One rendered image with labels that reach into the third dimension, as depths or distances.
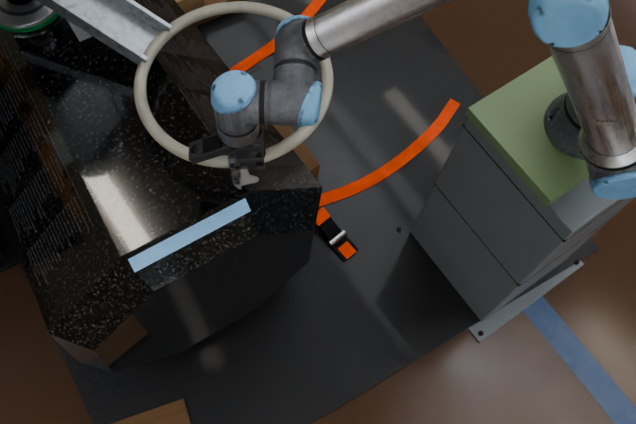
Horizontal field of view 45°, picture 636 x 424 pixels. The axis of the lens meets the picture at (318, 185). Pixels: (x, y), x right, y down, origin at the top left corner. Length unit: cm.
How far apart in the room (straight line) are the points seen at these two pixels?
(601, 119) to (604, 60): 19
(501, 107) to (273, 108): 71
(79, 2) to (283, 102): 73
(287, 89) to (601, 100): 59
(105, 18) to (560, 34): 117
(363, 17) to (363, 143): 142
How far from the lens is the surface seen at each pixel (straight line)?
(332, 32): 152
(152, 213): 185
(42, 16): 217
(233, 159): 170
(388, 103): 297
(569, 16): 126
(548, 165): 196
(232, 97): 150
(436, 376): 263
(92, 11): 203
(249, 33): 311
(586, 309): 285
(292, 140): 177
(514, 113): 201
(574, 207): 198
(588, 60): 138
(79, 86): 205
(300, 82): 153
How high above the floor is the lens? 252
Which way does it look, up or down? 65 degrees down
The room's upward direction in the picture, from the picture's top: 10 degrees clockwise
